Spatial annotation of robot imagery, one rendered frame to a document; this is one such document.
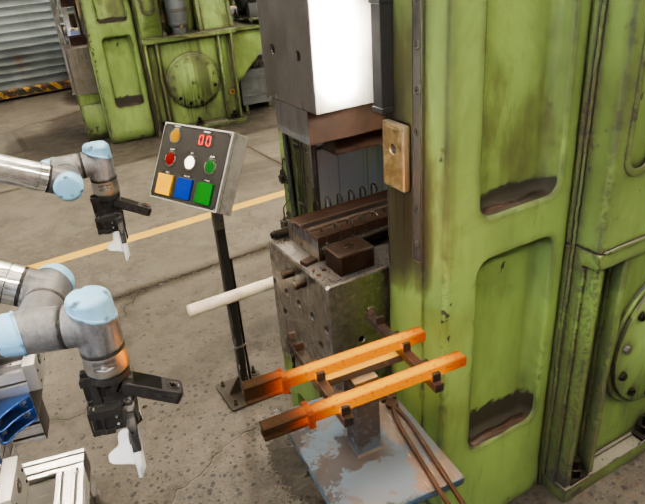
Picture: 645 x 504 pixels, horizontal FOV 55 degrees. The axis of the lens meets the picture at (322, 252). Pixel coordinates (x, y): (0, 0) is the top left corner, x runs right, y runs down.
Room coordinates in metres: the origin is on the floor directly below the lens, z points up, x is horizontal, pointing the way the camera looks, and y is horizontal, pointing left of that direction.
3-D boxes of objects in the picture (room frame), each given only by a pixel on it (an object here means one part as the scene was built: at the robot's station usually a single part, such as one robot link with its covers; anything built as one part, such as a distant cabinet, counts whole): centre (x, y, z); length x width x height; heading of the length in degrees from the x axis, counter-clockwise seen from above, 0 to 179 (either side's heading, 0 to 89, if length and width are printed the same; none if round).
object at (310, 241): (1.81, -0.13, 0.96); 0.42 x 0.20 x 0.09; 118
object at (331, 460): (1.11, -0.06, 0.68); 0.40 x 0.30 x 0.02; 22
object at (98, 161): (1.76, 0.63, 1.23); 0.09 x 0.08 x 0.11; 113
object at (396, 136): (1.50, -0.21, 1.27); 0.09 x 0.02 x 0.17; 28
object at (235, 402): (2.18, 0.39, 0.05); 0.22 x 0.22 x 0.09; 28
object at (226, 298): (1.98, 0.30, 0.62); 0.44 x 0.05 x 0.05; 118
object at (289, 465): (1.70, 0.10, 0.01); 0.58 x 0.39 x 0.01; 28
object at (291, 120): (1.81, -0.13, 1.32); 0.42 x 0.20 x 0.10; 118
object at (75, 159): (1.70, 0.71, 1.23); 0.11 x 0.11 x 0.08; 23
